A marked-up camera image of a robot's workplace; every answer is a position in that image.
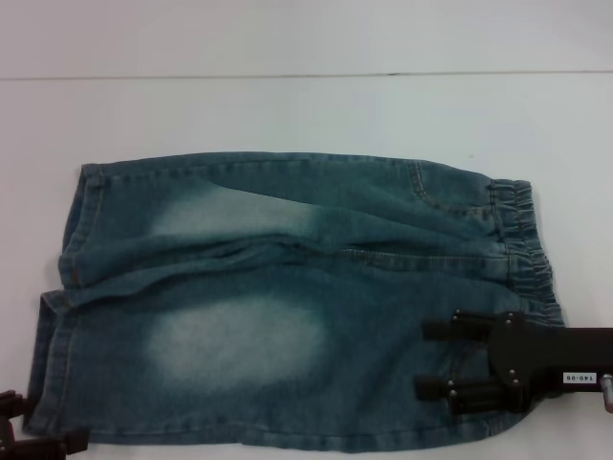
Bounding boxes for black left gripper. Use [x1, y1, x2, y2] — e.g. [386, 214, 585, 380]
[0, 389, 91, 460]

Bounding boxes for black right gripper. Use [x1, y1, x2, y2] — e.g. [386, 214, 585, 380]
[413, 310, 613, 416]

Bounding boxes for blue washed denim shorts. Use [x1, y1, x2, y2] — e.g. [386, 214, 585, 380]
[22, 151, 566, 445]

